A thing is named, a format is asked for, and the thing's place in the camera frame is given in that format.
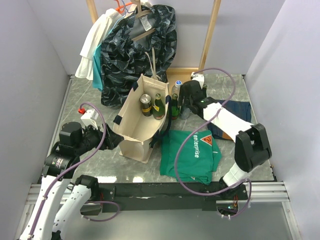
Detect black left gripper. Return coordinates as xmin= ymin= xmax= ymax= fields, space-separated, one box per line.
xmin=74 ymin=122 xmax=124 ymax=155

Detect clear water bottle blue cap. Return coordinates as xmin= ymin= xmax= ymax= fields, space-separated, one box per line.
xmin=171 ymin=80 xmax=182 ymax=96

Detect red white beverage can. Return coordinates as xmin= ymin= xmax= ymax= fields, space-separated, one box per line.
xmin=180 ymin=105 xmax=192 ymax=120

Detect beige canvas tote bag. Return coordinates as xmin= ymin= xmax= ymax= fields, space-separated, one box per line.
xmin=112 ymin=46 xmax=172 ymax=165

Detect silver beverage can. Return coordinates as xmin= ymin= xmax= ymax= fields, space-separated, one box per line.
xmin=140 ymin=94 xmax=152 ymax=117

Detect green glass bottle gold cap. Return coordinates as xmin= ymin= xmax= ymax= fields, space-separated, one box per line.
xmin=202 ymin=84 xmax=208 ymax=92

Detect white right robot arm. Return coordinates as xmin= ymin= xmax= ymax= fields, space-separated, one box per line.
xmin=179 ymin=80 xmax=272 ymax=199

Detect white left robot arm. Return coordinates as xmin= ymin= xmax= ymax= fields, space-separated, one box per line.
xmin=19 ymin=121 xmax=124 ymax=240

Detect wooden clothes rack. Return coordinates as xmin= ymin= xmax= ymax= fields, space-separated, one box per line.
xmin=86 ymin=0 xmax=221 ymax=84

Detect folded blue jeans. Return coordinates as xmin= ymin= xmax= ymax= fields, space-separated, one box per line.
xmin=207 ymin=100 xmax=252 ymax=141

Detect teal hanging garment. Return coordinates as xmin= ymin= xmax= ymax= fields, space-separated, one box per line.
xmin=92 ymin=44 xmax=103 ymax=92

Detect green printed t-shirt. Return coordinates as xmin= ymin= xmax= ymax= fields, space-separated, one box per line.
xmin=159 ymin=130 xmax=222 ymax=185

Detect dark patterned hanging shirt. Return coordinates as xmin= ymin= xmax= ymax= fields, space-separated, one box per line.
xmin=100 ymin=4 xmax=178 ymax=107

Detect wooden clothes hanger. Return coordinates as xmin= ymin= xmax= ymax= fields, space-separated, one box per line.
xmin=131 ymin=0 xmax=156 ymax=42

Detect orange clothes hanger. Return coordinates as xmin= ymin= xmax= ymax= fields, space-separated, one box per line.
xmin=114 ymin=0 xmax=132 ymax=14

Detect white hanging garment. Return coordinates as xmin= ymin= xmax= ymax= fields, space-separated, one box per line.
xmin=75 ymin=8 xmax=122 ymax=81

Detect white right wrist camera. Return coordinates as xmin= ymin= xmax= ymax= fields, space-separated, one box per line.
xmin=190 ymin=72 xmax=205 ymax=89

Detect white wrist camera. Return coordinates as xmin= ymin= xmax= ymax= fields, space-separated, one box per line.
xmin=78 ymin=108 xmax=99 ymax=130
xmin=190 ymin=72 xmax=205 ymax=89

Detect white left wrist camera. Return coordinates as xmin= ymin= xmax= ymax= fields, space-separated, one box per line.
xmin=78 ymin=108 xmax=99 ymax=130

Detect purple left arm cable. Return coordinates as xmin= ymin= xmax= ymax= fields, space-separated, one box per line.
xmin=27 ymin=102 xmax=121 ymax=238

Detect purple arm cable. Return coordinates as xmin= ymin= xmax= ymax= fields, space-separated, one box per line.
xmin=27 ymin=102 xmax=121 ymax=238
xmin=174 ymin=67 xmax=252 ymax=221

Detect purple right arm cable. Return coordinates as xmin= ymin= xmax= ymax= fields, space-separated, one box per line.
xmin=174 ymin=67 xmax=252 ymax=221

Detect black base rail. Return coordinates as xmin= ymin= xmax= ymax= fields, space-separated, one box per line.
xmin=99 ymin=182 xmax=248 ymax=211

